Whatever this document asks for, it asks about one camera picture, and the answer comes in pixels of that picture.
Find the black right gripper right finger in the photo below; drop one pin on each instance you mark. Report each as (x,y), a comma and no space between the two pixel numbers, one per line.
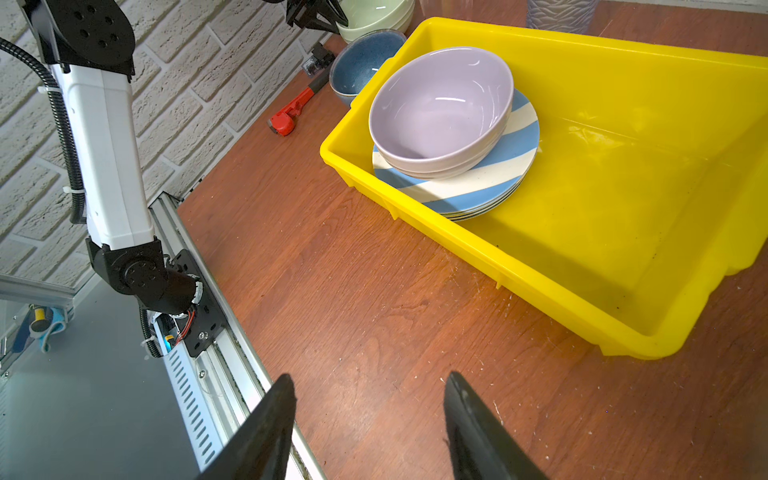
(479,446)

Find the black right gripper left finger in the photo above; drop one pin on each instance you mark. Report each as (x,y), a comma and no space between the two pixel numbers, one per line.
(261,447)

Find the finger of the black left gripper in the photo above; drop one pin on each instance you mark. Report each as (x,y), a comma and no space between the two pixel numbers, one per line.
(319,15)

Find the light green ceramic bowl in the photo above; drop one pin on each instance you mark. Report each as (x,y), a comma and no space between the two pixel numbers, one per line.
(365,16)

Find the dark blue ceramic bowl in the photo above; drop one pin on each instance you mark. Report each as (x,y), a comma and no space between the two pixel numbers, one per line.
(360,60)

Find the lavender ceramic bowl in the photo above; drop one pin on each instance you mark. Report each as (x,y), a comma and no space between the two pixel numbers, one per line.
(443,112)

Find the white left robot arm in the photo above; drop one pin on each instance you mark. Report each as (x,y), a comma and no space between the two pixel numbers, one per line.
(154,92)

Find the yellow plastic bin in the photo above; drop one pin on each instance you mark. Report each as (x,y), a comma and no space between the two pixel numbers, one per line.
(649,184)

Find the red and black pipe wrench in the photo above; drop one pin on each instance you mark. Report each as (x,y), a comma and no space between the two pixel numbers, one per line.
(284,121)

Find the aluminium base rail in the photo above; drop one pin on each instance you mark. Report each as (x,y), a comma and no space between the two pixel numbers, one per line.
(216,376)

